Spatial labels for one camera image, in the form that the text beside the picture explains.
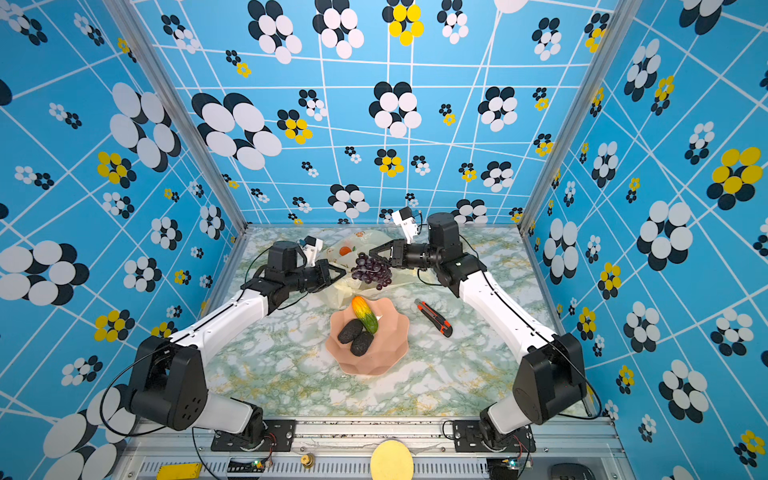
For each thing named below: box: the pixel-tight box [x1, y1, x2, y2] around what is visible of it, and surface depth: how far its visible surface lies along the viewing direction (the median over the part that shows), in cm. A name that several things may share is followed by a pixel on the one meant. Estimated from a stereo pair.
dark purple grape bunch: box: [350, 252, 392, 291], surface depth 73 cm
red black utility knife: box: [414, 298, 453, 338], surface depth 95 cm
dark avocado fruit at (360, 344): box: [350, 331, 374, 357], surface depth 86 cm
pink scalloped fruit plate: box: [326, 298, 410, 376], surface depth 88 cm
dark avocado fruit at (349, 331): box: [337, 318, 363, 344], surface depth 88 cm
